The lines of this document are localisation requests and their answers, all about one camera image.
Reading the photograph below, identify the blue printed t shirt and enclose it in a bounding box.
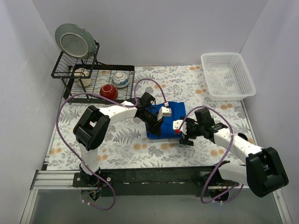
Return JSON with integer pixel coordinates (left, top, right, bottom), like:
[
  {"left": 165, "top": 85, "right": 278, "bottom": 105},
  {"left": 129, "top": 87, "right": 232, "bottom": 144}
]
[{"left": 145, "top": 101, "right": 186, "bottom": 140}]

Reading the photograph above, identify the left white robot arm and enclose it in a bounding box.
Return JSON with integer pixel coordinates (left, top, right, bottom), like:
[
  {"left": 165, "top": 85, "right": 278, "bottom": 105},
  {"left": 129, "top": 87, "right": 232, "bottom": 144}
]
[{"left": 73, "top": 92, "right": 171, "bottom": 187}]

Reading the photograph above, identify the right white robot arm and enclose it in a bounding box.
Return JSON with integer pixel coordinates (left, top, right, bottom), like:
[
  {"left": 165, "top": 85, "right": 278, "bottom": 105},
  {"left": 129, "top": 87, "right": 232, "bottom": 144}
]
[{"left": 173, "top": 108, "right": 289, "bottom": 197}]

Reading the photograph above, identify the floral table mat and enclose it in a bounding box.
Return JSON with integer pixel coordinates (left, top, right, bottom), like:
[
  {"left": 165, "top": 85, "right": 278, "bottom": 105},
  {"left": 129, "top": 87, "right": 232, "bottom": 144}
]
[{"left": 47, "top": 65, "right": 255, "bottom": 171}]

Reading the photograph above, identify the dark blue mug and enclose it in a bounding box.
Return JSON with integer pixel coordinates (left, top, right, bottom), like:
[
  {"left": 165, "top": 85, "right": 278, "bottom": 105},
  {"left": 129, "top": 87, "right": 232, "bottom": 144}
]
[{"left": 238, "top": 133, "right": 248, "bottom": 141}]

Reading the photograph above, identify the white plastic basket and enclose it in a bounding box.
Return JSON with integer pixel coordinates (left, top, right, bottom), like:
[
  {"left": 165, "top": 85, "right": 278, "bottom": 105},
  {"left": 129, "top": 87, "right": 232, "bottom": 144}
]
[{"left": 201, "top": 52, "right": 256, "bottom": 101}]

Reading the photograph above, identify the red bowl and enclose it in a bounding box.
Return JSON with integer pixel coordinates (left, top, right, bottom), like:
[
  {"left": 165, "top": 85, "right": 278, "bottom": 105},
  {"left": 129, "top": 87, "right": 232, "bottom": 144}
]
[{"left": 100, "top": 84, "right": 118, "bottom": 100}]

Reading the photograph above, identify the white blue patterned bowl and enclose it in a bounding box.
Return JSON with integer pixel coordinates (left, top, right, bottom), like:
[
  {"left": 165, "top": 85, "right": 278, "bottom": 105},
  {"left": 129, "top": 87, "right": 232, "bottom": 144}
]
[{"left": 112, "top": 71, "right": 129, "bottom": 88}]

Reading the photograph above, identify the cream mug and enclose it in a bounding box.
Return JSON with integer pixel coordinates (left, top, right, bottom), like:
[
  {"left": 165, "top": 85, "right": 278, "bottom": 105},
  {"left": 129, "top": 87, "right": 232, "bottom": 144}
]
[{"left": 74, "top": 68, "right": 92, "bottom": 87}]

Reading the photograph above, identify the grey green plate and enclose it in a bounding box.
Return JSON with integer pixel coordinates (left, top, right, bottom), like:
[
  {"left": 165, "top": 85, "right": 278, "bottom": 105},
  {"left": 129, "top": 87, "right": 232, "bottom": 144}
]
[{"left": 55, "top": 23, "right": 97, "bottom": 60}]

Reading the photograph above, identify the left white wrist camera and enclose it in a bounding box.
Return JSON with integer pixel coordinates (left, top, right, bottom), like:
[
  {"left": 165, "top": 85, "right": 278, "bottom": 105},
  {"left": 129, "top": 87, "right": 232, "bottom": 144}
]
[{"left": 157, "top": 106, "right": 172, "bottom": 120}]

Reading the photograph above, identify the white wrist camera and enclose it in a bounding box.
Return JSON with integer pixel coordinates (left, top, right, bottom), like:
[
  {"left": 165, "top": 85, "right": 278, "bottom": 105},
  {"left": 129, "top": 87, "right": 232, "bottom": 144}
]
[
  {"left": 157, "top": 106, "right": 172, "bottom": 120},
  {"left": 172, "top": 120, "right": 187, "bottom": 135}
]

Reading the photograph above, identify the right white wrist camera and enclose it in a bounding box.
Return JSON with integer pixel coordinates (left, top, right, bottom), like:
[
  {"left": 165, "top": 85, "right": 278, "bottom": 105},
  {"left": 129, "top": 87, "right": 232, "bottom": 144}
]
[{"left": 172, "top": 120, "right": 187, "bottom": 135}]

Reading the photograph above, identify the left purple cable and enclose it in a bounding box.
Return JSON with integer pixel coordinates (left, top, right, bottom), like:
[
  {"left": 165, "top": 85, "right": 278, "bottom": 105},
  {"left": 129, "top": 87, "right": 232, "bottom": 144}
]
[{"left": 56, "top": 78, "right": 169, "bottom": 210}]

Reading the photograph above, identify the purple cable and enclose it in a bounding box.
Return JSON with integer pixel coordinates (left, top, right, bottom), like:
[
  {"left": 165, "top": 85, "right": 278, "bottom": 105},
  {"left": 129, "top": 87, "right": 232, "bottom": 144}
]
[
  {"left": 56, "top": 78, "right": 169, "bottom": 210},
  {"left": 179, "top": 106, "right": 243, "bottom": 204}
]

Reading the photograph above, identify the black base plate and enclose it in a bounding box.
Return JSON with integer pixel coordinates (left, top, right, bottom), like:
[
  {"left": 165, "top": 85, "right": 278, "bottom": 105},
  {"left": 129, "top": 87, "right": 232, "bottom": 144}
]
[{"left": 72, "top": 166, "right": 213, "bottom": 197}]

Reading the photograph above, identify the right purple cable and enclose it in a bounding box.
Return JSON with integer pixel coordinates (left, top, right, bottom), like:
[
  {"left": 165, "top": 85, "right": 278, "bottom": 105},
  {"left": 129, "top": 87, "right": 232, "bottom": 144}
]
[{"left": 179, "top": 106, "right": 243, "bottom": 204}]

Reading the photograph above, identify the black wire dish rack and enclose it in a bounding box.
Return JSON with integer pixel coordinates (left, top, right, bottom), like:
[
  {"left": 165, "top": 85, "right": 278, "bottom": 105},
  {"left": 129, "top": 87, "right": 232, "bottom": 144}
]
[{"left": 51, "top": 42, "right": 135, "bottom": 103}]

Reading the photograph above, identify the aluminium frame rail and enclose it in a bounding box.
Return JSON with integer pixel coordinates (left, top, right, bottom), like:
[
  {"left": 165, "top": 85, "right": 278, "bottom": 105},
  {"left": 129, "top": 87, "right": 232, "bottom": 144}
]
[{"left": 21, "top": 170, "right": 292, "bottom": 224}]

